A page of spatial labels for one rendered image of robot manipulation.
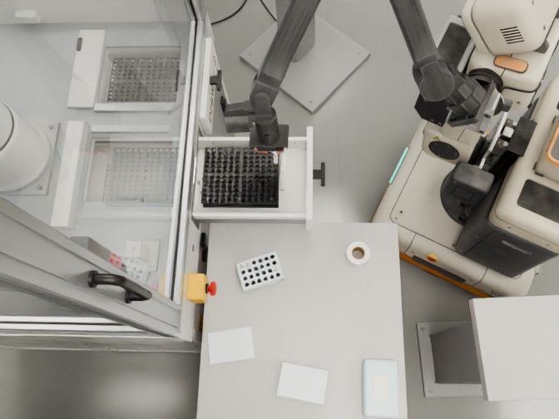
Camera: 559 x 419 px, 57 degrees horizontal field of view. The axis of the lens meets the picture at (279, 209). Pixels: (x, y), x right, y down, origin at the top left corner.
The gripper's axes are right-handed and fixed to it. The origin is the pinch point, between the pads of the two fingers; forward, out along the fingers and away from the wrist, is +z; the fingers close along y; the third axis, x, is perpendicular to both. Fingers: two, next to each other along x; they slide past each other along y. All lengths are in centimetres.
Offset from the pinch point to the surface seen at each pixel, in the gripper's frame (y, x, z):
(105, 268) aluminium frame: -19, -47, -50
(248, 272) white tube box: -7.6, -29.8, 21.0
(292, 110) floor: -4, 71, 96
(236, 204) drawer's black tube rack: -11.0, -11.8, 11.2
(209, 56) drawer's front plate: -22.2, 34.0, 3.3
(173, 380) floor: -48, -60, 98
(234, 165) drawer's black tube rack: -11.8, -1.2, 7.5
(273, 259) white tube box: -0.1, -26.3, 18.9
